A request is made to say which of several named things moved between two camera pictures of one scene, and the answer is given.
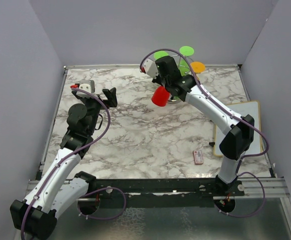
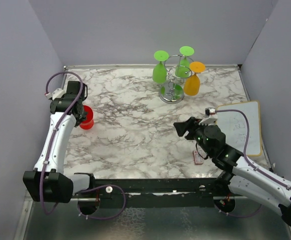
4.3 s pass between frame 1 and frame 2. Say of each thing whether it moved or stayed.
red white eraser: stayed
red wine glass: moved
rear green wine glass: stayed
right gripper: moved
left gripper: moved
